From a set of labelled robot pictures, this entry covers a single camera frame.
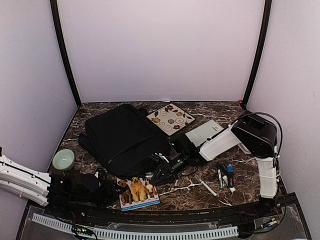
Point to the grey shrink-wrapped notebook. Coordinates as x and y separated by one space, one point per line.
200 134

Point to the black student bag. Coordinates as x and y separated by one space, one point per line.
123 140

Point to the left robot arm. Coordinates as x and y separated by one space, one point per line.
44 188

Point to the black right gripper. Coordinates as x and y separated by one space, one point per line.
168 172

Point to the grey slotted cable duct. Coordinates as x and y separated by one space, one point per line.
135 232

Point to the black frame post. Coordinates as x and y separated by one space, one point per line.
63 51
258 53

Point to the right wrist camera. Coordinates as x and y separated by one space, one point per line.
183 146

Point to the right black frame post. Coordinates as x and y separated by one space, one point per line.
258 53

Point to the dog picture book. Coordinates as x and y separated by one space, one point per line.
138 193

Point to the left black frame post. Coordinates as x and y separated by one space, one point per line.
63 51

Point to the pale green ceramic bowl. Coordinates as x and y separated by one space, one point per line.
63 160

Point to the clear-capped white pen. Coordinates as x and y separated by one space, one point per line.
206 186

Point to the black marker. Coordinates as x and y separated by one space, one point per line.
223 168

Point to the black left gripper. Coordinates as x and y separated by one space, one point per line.
109 192

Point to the blue-capped black highlighter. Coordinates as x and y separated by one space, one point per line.
230 176

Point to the black front rail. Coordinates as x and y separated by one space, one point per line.
86 214

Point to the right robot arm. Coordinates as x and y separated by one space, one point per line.
251 132

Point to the blue-capped white marker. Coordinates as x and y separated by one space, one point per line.
219 177

